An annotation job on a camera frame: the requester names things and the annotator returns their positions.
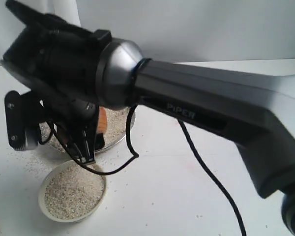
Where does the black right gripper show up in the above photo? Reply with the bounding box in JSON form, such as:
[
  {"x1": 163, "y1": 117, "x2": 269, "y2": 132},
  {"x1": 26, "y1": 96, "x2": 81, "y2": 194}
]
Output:
[{"x1": 1, "y1": 0, "x2": 112, "y2": 120}]

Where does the brown wooden cup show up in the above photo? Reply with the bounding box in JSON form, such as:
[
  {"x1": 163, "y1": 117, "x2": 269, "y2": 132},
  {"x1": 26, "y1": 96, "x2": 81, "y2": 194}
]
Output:
[{"x1": 96, "y1": 106, "x2": 108, "y2": 134}]

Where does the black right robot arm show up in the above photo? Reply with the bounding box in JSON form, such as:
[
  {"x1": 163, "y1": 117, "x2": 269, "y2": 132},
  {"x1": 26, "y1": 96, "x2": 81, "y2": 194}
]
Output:
[{"x1": 1, "y1": 0, "x2": 295, "y2": 235}]

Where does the steel plate of rice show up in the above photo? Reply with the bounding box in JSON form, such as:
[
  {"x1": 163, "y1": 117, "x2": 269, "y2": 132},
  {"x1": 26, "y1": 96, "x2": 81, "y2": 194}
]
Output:
[{"x1": 40, "y1": 107, "x2": 135, "y2": 153}]

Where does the white bowl of rice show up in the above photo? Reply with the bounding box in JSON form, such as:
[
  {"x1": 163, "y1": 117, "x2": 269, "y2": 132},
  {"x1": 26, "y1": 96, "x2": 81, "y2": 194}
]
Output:
[{"x1": 38, "y1": 161, "x2": 107, "y2": 223}]

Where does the white backdrop curtain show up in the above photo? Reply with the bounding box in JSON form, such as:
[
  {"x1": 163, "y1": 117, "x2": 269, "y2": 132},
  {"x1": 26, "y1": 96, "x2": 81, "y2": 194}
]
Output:
[{"x1": 0, "y1": 0, "x2": 295, "y2": 66}]

